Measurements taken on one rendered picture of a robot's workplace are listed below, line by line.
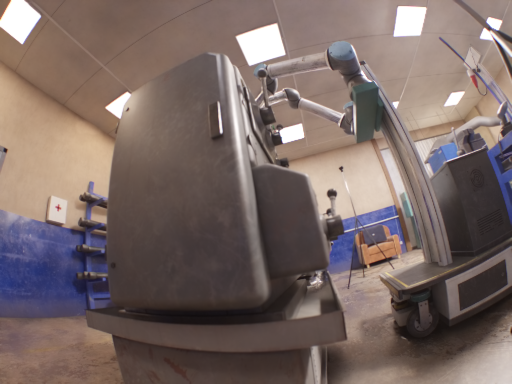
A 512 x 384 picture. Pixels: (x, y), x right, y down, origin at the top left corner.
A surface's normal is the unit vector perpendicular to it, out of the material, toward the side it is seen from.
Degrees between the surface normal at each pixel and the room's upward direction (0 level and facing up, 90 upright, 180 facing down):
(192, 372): 90
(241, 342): 90
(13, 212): 90
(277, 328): 90
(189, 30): 180
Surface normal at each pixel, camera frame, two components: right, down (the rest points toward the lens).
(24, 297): 0.94, -0.25
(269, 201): -0.29, -0.28
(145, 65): 0.16, 0.93
